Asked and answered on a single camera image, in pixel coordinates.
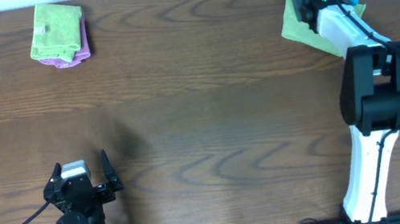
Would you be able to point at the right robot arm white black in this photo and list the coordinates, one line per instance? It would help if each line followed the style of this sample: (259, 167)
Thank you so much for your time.
(369, 102)

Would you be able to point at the green cloth unfolded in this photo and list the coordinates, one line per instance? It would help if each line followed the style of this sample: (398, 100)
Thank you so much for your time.
(300, 31)

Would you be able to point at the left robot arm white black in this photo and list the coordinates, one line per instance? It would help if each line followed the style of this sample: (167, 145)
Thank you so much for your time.
(88, 216)

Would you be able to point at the green folded cloth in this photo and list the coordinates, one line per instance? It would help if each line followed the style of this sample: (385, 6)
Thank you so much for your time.
(56, 32)

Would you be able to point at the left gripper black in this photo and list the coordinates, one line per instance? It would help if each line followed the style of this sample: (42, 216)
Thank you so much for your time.
(107, 192)

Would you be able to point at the pink folded cloth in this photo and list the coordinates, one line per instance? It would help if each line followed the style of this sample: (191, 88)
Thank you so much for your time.
(82, 54)

